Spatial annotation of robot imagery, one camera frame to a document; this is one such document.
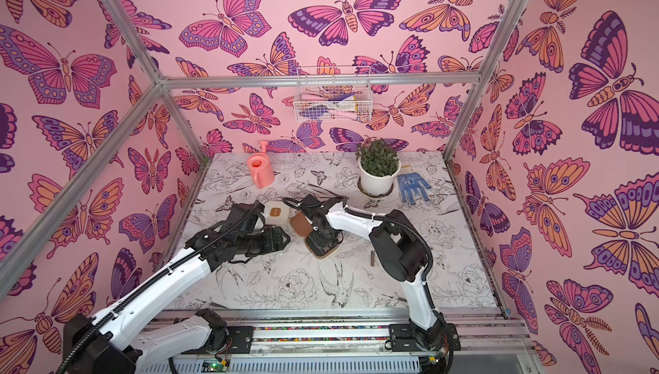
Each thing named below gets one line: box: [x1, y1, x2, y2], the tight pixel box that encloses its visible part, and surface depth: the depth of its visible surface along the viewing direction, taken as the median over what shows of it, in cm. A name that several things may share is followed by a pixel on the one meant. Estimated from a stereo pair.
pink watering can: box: [247, 139, 275, 190], surface depth 105 cm
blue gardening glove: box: [397, 172, 432, 206], surface depth 112 cm
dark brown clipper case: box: [290, 211, 345, 260], surface depth 92 cm
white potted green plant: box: [356, 135, 401, 197], surface depth 99 cm
